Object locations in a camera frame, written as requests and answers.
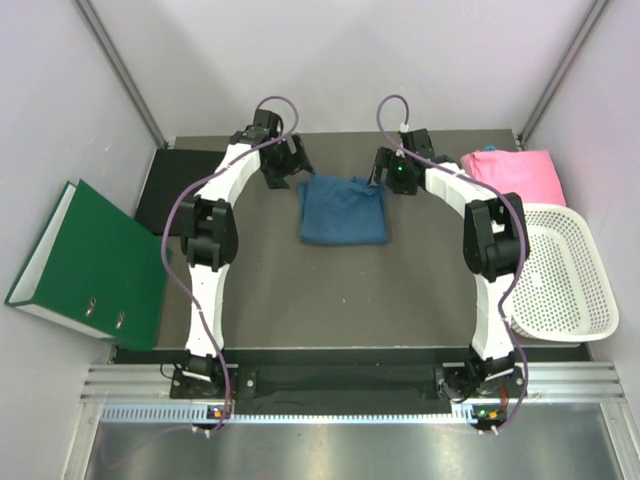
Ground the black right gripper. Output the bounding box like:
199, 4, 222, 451
368, 147, 418, 196

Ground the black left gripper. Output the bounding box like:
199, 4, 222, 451
260, 132, 313, 188

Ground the blue t shirt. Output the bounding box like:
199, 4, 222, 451
297, 174, 389, 246

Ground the pink t shirt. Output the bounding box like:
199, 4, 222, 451
460, 150, 566, 206

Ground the white perforated plastic basket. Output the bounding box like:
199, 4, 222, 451
512, 203, 619, 343

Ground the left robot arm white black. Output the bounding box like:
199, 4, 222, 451
175, 108, 313, 401

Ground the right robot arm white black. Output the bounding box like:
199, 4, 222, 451
369, 122, 530, 401

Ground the green ring binder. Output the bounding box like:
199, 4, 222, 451
5, 181, 172, 352

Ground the left aluminium corner post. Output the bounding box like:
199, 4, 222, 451
71, 0, 168, 149

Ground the aluminium corner post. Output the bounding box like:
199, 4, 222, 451
71, 0, 168, 149
515, 0, 613, 149

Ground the right aluminium corner post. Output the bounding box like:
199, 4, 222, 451
515, 0, 613, 149

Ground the grey slotted cable duct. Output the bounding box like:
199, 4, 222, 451
101, 404, 478, 425

